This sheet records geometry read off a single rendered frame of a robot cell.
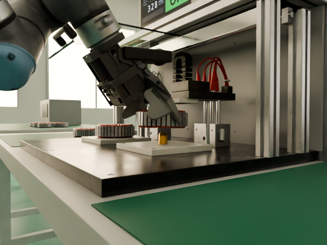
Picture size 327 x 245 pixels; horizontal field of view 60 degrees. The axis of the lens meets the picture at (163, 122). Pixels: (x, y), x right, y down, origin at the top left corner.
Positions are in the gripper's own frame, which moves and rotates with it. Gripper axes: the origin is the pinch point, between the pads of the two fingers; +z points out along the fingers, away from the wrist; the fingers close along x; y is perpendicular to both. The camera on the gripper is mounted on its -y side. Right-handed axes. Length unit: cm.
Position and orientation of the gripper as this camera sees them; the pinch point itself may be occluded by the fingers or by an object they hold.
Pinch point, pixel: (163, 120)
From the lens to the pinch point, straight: 61.2
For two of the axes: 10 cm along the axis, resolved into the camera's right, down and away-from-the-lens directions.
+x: 5.7, 0.3, -8.2
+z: 4.8, 8.0, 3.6
